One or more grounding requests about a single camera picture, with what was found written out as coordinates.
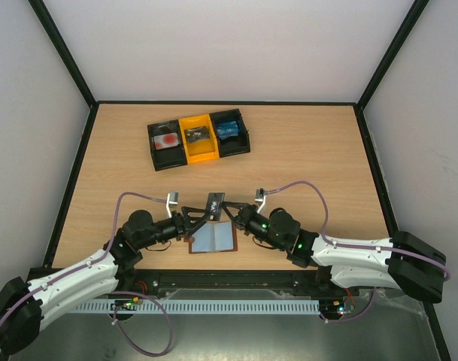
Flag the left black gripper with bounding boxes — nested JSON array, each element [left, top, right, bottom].
[[138, 207, 211, 250]]

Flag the brown leather card holder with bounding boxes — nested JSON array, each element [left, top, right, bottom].
[[188, 222, 238, 254]]

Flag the black VIP logo card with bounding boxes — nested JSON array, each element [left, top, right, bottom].
[[184, 126, 211, 144]]

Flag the blue card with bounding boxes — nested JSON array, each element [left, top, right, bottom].
[[216, 121, 239, 140]]

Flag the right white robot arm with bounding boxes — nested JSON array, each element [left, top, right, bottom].
[[222, 202, 447, 304]]

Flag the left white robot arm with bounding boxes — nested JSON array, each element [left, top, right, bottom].
[[0, 207, 210, 355]]

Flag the red white card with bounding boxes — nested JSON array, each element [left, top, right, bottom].
[[153, 132, 180, 150]]

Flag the left black bin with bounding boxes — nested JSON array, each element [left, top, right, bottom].
[[147, 120, 188, 171]]

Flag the black bin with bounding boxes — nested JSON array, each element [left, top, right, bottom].
[[147, 120, 188, 171], [209, 108, 250, 158]]

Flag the yellow middle bin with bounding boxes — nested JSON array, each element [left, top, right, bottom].
[[178, 114, 220, 165]]

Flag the right black bin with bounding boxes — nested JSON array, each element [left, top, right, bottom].
[[209, 108, 250, 158]]

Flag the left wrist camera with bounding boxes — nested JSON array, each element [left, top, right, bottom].
[[165, 191, 179, 218]]

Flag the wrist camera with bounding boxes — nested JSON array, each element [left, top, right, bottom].
[[165, 191, 179, 218], [254, 188, 268, 214]]

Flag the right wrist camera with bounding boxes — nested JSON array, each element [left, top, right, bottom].
[[254, 188, 268, 214]]

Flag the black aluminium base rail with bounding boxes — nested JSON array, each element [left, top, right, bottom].
[[25, 266, 425, 298]]

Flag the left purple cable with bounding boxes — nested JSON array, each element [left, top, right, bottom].
[[0, 192, 174, 356]]

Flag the purple cable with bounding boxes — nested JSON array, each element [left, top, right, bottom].
[[264, 180, 451, 324], [0, 192, 174, 356]]

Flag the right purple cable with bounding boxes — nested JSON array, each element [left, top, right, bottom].
[[264, 180, 451, 324]]

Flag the white slotted cable duct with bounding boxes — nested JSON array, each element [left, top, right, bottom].
[[72, 299, 320, 315]]

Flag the black enclosure frame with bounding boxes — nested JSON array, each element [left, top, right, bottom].
[[0, 0, 451, 361]]

